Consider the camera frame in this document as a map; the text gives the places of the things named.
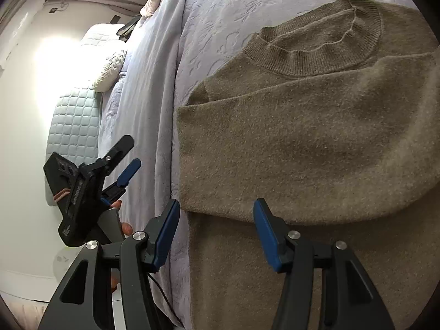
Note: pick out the cream textured pillow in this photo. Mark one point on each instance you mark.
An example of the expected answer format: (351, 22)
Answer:
(110, 71)

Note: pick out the lavender embossed bedspread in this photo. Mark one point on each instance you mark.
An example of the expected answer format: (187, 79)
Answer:
(213, 32)

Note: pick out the person's left hand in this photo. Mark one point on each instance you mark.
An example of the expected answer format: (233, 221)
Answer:
(127, 229)

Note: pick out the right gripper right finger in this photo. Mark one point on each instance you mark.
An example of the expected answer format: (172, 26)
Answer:
(349, 299)

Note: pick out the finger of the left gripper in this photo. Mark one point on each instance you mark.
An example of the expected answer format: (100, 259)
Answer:
(113, 192)
(110, 159)

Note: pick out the olive brown knit sweater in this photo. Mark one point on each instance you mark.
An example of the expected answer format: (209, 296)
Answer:
(333, 119)

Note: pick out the light grey plush blanket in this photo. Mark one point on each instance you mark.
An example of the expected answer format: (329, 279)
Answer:
(146, 111)

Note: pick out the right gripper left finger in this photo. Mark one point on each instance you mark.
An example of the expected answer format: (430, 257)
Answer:
(83, 299)

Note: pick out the black object on bed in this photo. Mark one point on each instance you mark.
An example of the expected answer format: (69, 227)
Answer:
(126, 30)

